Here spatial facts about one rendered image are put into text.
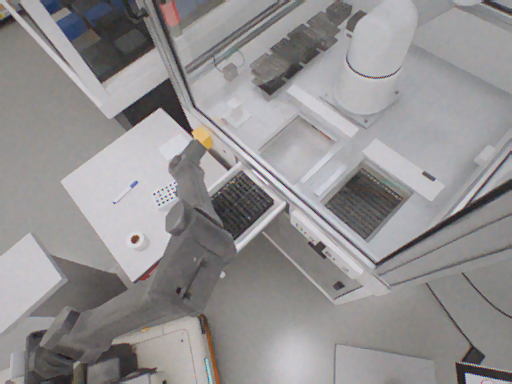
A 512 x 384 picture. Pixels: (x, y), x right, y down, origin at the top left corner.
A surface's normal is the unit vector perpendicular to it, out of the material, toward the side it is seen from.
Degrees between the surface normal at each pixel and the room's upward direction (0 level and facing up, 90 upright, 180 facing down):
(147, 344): 0
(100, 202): 0
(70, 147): 0
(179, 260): 44
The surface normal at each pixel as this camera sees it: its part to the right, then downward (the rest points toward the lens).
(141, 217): -0.08, -0.41
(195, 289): 0.61, -0.18
